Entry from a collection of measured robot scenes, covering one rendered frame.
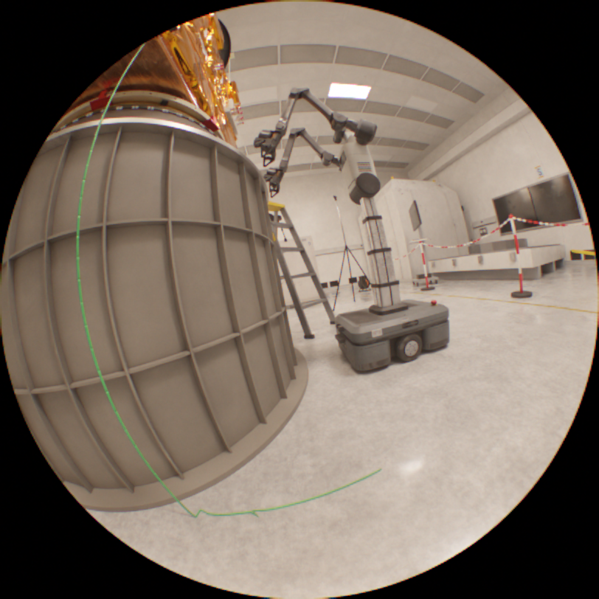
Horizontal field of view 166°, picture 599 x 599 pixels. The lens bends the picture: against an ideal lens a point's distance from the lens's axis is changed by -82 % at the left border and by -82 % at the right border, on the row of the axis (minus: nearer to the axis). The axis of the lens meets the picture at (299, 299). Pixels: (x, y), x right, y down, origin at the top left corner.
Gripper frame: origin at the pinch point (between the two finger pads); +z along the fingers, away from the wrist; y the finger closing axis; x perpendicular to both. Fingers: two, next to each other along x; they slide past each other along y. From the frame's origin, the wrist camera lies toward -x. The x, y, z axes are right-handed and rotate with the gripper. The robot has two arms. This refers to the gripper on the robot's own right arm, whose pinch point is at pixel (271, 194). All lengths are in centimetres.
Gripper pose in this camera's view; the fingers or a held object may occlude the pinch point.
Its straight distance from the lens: 158.3
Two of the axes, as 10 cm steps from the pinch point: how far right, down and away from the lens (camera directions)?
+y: 0.4, 0.7, -10.0
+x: 9.4, 3.3, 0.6
